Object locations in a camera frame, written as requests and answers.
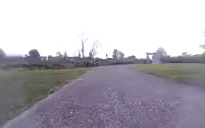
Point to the white building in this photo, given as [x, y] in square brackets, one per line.
[156, 58]

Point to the hedge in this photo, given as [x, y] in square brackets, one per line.
[186, 59]

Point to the bare trees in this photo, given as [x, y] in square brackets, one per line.
[88, 48]

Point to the grass field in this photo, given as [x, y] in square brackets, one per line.
[176, 70]
[20, 86]

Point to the grey gravelly asphalt road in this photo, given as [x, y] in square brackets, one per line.
[113, 96]

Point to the distant row of trees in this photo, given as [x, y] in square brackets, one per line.
[40, 59]

